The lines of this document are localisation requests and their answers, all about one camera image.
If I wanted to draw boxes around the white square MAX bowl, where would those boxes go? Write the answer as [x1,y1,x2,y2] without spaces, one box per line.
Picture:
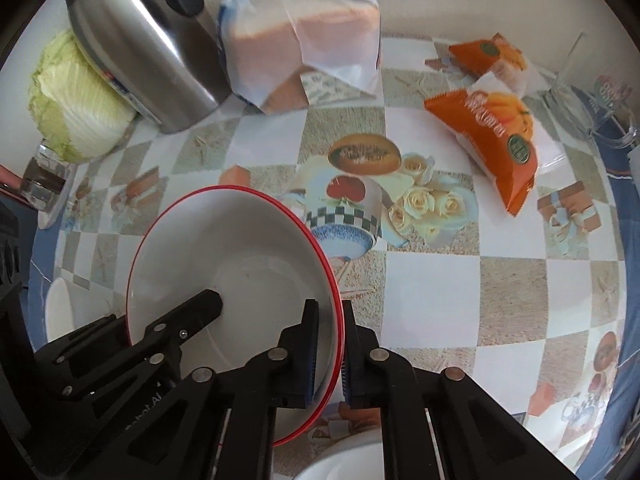
[44,278,75,342]

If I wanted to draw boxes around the red-rimmed white bowl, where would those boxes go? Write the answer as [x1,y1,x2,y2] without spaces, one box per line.
[126,185,345,445]

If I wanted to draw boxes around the small white round bowl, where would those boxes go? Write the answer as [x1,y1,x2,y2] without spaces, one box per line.
[295,428,385,480]

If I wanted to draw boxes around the patterned blue-edged tablecloth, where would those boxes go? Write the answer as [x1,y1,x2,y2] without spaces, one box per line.
[23,38,639,479]

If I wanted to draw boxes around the white oval tray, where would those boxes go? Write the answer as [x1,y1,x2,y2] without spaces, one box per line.
[37,164,78,231]

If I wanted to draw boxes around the upturned clear glass right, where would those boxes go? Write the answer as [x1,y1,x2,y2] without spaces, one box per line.
[20,143,68,211]

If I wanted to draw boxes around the napa cabbage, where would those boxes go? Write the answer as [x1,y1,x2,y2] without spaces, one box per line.
[28,29,137,164]

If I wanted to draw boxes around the orange snack packet front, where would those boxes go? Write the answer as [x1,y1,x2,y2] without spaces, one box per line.
[424,73,566,217]

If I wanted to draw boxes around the orange snack packet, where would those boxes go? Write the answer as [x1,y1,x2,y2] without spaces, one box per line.
[424,73,566,217]
[448,32,550,96]

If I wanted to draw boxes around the bagged sliced bread loaf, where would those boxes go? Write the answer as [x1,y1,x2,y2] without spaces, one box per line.
[218,0,381,115]

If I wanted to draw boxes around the stainless steel thermos jug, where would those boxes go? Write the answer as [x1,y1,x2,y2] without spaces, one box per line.
[65,0,231,133]

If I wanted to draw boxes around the clear glass mug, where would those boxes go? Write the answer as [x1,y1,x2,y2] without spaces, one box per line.
[542,32,639,148]

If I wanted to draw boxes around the orange snack packet back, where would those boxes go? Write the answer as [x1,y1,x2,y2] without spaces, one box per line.
[448,32,550,96]

